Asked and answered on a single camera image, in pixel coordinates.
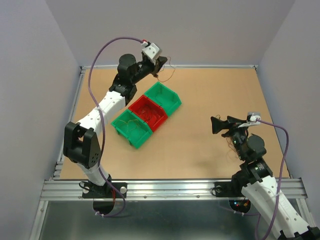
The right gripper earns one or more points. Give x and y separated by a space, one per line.
217 124

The near green bin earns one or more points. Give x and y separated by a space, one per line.
132 128

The green bin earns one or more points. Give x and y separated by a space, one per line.
132 128
164 97

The red bin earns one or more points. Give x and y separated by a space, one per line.
148 111

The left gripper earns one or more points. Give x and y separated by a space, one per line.
159 63

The far green bin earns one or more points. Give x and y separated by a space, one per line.
164 97

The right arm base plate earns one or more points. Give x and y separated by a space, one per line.
231 189

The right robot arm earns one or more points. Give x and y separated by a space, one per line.
255 184

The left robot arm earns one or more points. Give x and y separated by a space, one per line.
81 144

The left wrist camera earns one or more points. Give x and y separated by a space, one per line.
151 50

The aluminium rail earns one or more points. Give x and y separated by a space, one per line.
138 190

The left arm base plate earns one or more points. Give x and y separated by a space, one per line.
117 190

